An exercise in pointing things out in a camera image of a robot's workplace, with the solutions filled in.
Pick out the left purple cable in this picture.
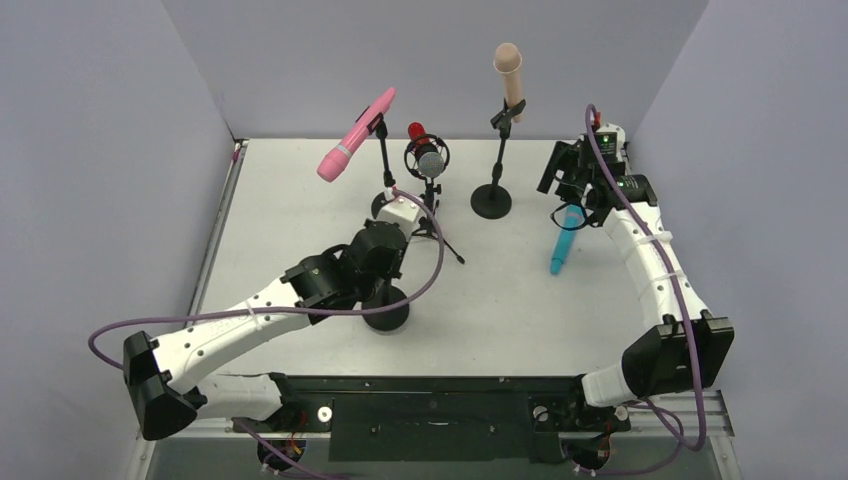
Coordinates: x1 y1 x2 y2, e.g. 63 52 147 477
87 188 446 372

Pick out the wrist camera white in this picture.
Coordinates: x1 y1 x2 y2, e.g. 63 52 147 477
591 123 627 161
371 193 425 240

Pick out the black tripod shock-mount stand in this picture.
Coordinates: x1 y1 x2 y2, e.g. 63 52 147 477
397 134 466 266

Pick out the red mesh microphone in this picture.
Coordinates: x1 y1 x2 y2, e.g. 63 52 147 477
405 122 448 180

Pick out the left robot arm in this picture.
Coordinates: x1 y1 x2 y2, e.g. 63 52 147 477
122 220 410 440

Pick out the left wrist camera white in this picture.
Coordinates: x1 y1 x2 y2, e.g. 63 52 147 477
371 193 425 240

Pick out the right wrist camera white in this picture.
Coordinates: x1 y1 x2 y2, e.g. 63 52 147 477
591 123 627 161

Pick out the pink microphone black stand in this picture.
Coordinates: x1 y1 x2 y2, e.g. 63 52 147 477
367 113 397 219

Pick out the teal microphone black stand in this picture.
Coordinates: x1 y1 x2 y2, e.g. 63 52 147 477
360 278 412 334

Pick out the beige microphone black stand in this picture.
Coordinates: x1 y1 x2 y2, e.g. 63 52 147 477
470 99 526 220

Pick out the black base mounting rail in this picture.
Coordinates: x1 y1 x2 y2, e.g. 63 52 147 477
231 373 647 469

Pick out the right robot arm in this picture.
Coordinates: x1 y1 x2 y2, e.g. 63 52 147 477
537 124 735 427

